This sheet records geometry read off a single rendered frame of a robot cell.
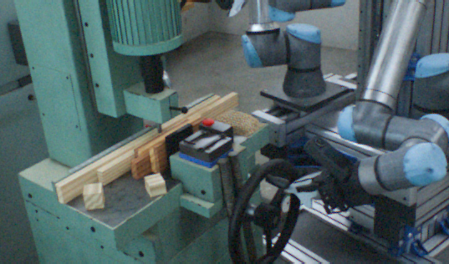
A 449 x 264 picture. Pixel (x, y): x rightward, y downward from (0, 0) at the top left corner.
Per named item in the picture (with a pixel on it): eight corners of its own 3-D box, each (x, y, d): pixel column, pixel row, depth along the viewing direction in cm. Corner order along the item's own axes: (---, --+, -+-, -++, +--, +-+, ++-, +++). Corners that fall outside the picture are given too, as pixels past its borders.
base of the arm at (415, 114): (423, 115, 180) (426, 86, 176) (471, 130, 169) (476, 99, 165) (393, 132, 172) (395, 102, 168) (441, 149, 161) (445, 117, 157)
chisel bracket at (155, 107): (163, 130, 150) (159, 100, 146) (125, 118, 158) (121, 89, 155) (182, 119, 155) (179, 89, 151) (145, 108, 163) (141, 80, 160)
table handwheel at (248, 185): (308, 234, 156) (244, 302, 138) (247, 210, 168) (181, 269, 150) (304, 140, 142) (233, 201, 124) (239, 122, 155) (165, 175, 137)
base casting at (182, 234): (155, 271, 142) (151, 241, 138) (22, 199, 178) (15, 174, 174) (262, 188, 171) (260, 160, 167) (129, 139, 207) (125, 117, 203)
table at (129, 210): (145, 268, 124) (142, 246, 121) (58, 220, 143) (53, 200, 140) (298, 150, 163) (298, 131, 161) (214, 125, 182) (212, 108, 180)
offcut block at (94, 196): (104, 207, 135) (101, 192, 133) (85, 210, 135) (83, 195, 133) (104, 197, 139) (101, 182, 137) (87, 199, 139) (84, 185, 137)
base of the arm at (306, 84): (303, 78, 216) (302, 52, 212) (334, 88, 205) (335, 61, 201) (273, 89, 209) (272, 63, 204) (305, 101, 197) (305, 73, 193)
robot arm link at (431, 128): (402, 104, 124) (381, 129, 117) (458, 114, 117) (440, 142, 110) (401, 135, 128) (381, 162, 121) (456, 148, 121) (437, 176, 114)
